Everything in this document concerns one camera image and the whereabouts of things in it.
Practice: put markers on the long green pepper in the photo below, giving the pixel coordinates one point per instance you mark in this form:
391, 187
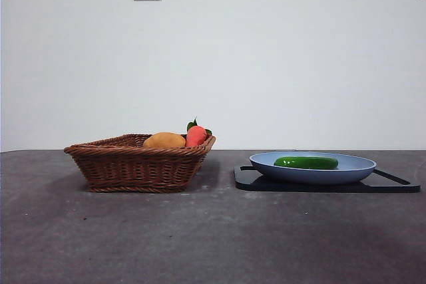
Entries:
306, 163

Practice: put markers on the light blue round plate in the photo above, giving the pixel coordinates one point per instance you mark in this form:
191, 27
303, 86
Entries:
313, 176

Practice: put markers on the yellow-brown potato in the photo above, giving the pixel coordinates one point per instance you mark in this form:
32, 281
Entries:
164, 140

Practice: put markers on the brown wicker basket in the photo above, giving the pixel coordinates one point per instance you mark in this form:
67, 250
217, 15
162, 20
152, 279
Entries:
133, 167

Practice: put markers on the black rectangular tray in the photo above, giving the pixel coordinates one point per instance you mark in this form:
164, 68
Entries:
382, 187

